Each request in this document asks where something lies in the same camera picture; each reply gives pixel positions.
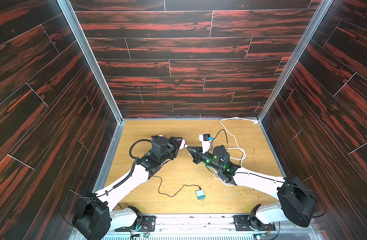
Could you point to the teal USB charger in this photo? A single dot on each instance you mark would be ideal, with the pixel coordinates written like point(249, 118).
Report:
point(200, 195)

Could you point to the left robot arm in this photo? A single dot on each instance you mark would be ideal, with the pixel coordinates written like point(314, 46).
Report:
point(95, 214)

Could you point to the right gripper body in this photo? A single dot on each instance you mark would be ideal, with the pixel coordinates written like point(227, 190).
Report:
point(198, 154)

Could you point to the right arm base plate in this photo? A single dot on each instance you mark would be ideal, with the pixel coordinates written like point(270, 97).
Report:
point(245, 223)

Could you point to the pink earbud case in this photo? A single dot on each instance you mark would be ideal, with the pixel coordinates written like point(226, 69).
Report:
point(182, 145)

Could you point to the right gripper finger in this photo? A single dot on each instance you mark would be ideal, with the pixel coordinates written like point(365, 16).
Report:
point(197, 149)
point(191, 152)

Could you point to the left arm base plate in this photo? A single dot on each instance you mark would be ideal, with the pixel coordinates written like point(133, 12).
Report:
point(143, 223)

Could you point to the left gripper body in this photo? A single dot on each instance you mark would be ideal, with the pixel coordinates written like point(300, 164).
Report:
point(171, 149)

